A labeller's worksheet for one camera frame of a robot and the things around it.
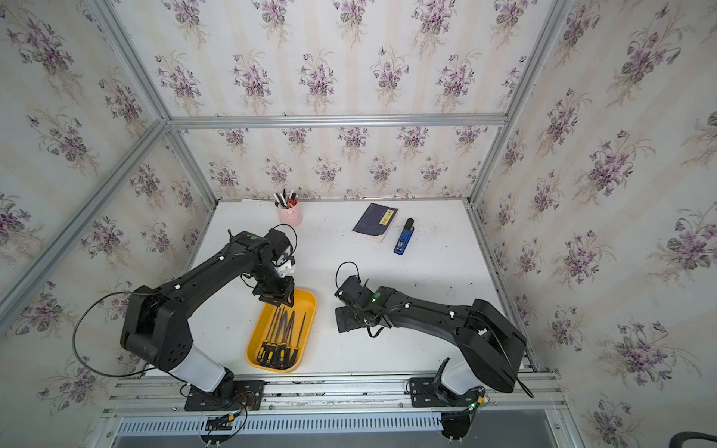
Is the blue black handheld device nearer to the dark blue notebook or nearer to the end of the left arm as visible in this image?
the dark blue notebook

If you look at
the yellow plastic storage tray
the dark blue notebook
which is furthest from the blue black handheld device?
the yellow plastic storage tray

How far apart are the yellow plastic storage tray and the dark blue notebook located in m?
0.37

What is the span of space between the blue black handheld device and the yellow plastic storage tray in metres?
0.39

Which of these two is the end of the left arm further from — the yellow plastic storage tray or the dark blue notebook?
the dark blue notebook

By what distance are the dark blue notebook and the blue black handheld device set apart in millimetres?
64

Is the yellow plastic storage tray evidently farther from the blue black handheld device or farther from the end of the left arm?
the blue black handheld device

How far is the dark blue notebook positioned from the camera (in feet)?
3.60

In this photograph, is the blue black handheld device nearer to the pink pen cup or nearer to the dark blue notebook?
the dark blue notebook

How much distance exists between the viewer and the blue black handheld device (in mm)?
1043

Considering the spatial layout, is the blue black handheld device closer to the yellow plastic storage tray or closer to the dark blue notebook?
the dark blue notebook

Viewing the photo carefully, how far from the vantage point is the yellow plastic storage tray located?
2.56ft

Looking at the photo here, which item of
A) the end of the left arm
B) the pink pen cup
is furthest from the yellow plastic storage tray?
the pink pen cup

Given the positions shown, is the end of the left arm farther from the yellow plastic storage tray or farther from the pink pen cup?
the pink pen cup
